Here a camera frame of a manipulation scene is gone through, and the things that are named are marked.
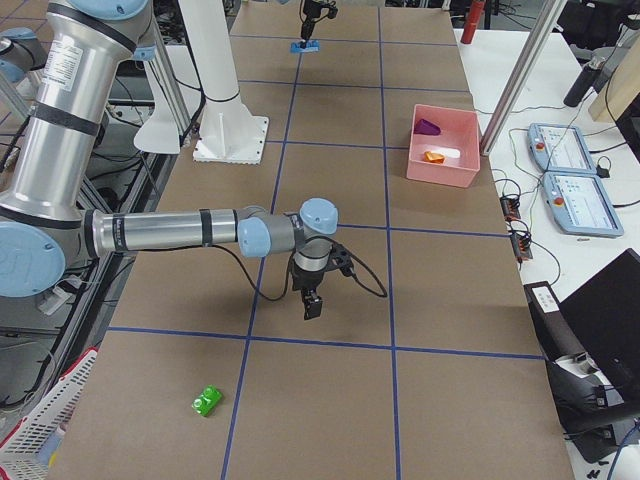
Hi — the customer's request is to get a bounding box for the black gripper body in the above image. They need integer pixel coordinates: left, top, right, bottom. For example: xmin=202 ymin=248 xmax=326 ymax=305
xmin=291 ymin=240 xmax=353 ymax=306
xmin=300 ymin=0 xmax=338 ymax=28

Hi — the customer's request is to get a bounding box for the blue block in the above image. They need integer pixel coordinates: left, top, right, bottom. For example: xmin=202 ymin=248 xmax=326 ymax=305
xmin=290 ymin=40 xmax=320 ymax=54

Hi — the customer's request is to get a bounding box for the green block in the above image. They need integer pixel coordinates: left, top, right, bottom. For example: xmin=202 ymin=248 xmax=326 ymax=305
xmin=191 ymin=385 xmax=223 ymax=417

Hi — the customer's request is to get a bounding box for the purple block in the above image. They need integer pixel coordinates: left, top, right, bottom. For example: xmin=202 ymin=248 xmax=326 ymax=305
xmin=413 ymin=118 xmax=442 ymax=136

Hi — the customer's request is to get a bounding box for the orange block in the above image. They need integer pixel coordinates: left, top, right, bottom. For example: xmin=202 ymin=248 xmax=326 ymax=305
xmin=424 ymin=151 xmax=446 ymax=164

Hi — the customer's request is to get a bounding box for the pink plastic box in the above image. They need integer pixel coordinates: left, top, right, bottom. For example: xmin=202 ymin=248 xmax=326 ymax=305
xmin=406 ymin=104 xmax=480 ymax=188

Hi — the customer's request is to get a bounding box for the white label in box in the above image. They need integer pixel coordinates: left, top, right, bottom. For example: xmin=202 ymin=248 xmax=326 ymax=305
xmin=429 ymin=146 xmax=461 ymax=158

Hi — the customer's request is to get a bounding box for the blue tape line lengthwise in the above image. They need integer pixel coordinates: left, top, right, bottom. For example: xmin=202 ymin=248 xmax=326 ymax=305
xmin=376 ymin=7 xmax=403 ymax=479

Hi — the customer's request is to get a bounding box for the red bottle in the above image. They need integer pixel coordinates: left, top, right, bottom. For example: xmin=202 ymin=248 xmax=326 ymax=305
xmin=460 ymin=0 xmax=486 ymax=45

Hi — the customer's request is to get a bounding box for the blue tape line crosswise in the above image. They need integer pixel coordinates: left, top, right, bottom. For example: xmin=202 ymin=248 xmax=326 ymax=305
xmin=107 ymin=326 xmax=544 ymax=361

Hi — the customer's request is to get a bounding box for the upper teach pendant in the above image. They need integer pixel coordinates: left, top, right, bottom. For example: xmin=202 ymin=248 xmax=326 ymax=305
xmin=527 ymin=123 xmax=596 ymax=173

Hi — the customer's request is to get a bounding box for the teach pendant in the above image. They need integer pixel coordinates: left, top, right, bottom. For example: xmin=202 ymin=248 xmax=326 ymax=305
xmin=542 ymin=171 xmax=624 ymax=238
xmin=527 ymin=123 xmax=596 ymax=173

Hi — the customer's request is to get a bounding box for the lower teach pendant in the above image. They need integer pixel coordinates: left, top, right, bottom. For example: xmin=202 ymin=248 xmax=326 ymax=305
xmin=542 ymin=171 xmax=624 ymax=238

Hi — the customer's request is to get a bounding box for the black bottle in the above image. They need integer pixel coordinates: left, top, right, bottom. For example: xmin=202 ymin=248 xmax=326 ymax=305
xmin=563 ymin=55 xmax=606 ymax=107

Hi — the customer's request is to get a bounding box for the black laptop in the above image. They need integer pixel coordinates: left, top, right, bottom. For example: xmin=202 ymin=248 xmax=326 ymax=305
xmin=560 ymin=248 xmax=639 ymax=401

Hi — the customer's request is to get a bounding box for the white perforated basket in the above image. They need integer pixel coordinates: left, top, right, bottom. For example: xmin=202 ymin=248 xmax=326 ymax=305
xmin=1 ymin=347 xmax=98 ymax=479

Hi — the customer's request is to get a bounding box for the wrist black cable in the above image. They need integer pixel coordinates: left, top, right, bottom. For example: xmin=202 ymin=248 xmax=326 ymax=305
xmin=209 ymin=242 xmax=389 ymax=303

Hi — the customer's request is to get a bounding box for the white camera stand base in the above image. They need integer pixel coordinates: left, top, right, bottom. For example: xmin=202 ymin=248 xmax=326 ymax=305
xmin=179 ymin=0 xmax=269 ymax=165

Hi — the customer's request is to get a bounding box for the aluminium frame post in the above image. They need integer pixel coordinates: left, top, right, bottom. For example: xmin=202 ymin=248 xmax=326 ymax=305
xmin=479 ymin=0 xmax=567 ymax=156

